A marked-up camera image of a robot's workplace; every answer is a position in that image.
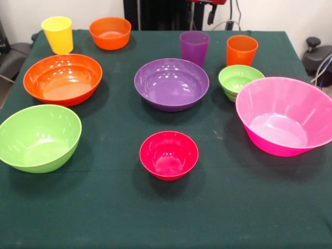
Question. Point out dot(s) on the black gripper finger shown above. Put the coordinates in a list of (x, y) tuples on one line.
[(212, 15)]

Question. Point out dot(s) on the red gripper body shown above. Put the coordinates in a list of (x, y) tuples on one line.
[(218, 1)]

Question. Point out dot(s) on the purple plastic cup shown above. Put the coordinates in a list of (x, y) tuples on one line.
[(194, 48)]

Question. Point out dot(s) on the purple plastic bowl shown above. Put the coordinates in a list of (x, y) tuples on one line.
[(171, 88)]

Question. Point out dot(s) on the small orange plastic bowl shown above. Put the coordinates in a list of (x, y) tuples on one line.
[(110, 35)]

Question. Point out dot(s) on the small red plastic bowl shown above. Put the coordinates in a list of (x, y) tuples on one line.
[(168, 158)]

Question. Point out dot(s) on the black power adapter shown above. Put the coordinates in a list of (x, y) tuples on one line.
[(229, 25)]

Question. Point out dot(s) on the orange plastic cup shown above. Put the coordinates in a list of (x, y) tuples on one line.
[(241, 54)]

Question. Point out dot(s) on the small green plastic bowl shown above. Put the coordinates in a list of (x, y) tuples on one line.
[(236, 80)]

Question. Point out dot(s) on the large pink plastic bowl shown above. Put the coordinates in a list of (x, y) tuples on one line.
[(280, 116)]

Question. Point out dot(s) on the yellow plastic cup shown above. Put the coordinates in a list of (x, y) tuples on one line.
[(58, 36)]

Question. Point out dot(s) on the large orange plastic bowl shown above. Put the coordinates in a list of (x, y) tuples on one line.
[(62, 80)]

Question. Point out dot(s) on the dark green tablecloth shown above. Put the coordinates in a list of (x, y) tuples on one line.
[(166, 207)]

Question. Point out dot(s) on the grey office chair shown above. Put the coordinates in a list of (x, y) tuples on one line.
[(15, 55)]

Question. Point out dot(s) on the large green plastic bowl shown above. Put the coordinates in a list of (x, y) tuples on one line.
[(39, 137)]

